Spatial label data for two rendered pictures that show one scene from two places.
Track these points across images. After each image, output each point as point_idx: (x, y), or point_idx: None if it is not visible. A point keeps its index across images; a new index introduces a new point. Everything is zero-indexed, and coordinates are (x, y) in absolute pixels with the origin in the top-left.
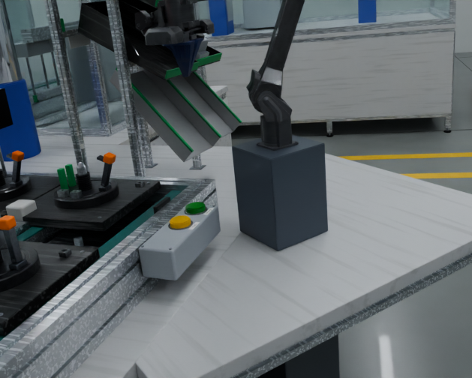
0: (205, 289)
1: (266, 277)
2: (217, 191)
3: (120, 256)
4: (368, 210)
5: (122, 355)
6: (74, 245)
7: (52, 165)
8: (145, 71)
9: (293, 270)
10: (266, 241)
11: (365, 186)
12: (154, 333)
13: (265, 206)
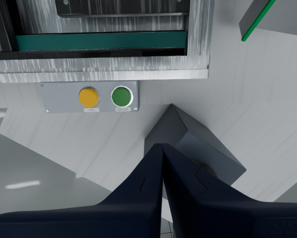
0: (85, 112)
1: (111, 142)
2: (264, 43)
3: (19, 76)
4: None
5: (7, 98)
6: None
7: None
8: None
9: (123, 154)
10: (151, 131)
11: (266, 168)
12: (32, 105)
13: (150, 146)
